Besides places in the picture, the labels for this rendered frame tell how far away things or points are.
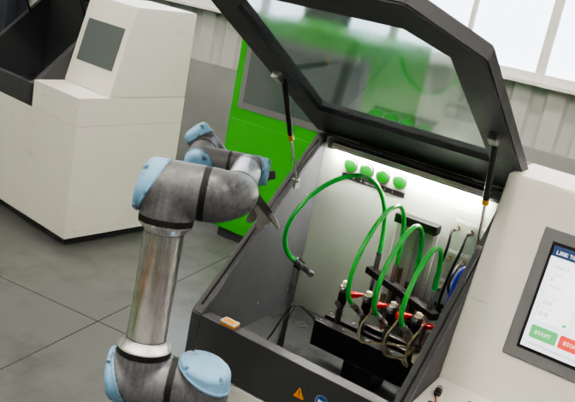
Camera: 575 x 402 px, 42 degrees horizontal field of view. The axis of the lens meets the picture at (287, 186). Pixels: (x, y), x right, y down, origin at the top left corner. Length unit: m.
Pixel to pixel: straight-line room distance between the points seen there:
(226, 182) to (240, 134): 3.73
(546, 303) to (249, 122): 3.46
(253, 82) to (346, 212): 2.74
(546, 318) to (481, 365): 0.22
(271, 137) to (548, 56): 2.16
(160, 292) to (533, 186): 1.03
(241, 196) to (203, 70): 5.46
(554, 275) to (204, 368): 0.94
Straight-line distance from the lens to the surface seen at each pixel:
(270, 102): 5.07
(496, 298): 2.09
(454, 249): 2.37
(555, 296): 2.05
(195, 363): 1.64
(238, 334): 2.17
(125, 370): 1.64
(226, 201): 1.51
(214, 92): 6.92
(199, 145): 1.94
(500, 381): 2.11
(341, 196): 2.51
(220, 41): 6.92
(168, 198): 1.52
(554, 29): 5.89
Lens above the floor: 1.96
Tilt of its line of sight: 16 degrees down
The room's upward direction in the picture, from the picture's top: 11 degrees clockwise
